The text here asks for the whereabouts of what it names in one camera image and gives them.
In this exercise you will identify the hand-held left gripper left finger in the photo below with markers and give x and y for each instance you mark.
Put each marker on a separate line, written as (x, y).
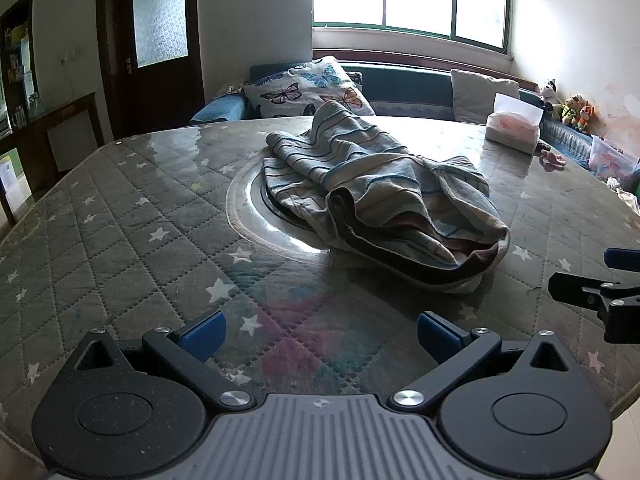
(202, 332)

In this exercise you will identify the round inset table plate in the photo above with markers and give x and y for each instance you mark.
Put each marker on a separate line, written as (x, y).
(247, 200)

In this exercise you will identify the striped blue beige shirt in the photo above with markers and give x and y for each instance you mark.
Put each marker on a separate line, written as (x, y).
(380, 195)

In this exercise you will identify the clear plastic storage container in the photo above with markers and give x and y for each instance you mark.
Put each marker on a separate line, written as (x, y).
(612, 157)

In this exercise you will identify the white pink tissue box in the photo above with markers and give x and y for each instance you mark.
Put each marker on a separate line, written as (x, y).
(512, 132)

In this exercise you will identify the butterfly print cushion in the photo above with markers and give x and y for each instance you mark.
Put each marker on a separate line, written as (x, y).
(300, 87)

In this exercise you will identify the dark wooden glass door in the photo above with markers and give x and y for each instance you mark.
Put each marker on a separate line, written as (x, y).
(165, 95)

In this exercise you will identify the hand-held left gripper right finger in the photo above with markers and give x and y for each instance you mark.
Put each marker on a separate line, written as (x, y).
(440, 332)

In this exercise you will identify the yellow plush toy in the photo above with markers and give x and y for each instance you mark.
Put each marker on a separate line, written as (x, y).
(572, 110)

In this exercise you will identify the blue pillow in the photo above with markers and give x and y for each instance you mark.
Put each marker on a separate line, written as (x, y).
(220, 107)

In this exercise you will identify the black white cow plush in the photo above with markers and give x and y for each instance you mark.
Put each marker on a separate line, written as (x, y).
(550, 91)

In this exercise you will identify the dark wooden shelf cabinet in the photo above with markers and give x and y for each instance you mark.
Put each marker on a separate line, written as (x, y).
(17, 60)

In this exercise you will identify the green white poster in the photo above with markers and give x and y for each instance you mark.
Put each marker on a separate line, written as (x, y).
(10, 175)

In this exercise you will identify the dark wooden sideboard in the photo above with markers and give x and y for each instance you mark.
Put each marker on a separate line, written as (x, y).
(30, 145)

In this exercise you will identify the orange plush toy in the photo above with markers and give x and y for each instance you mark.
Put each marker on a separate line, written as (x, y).
(586, 117)

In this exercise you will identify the teal sofa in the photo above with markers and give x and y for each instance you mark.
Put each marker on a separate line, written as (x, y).
(415, 85)

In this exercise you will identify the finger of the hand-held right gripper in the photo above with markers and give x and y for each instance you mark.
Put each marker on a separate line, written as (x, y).
(575, 290)
(622, 259)

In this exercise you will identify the small pink toy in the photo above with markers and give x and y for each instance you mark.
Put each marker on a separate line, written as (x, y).
(552, 160)

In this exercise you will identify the white wall switch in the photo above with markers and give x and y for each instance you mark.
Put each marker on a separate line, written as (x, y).
(71, 56)

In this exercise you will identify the plain grey cushion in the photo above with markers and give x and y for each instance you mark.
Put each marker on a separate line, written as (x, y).
(480, 95)

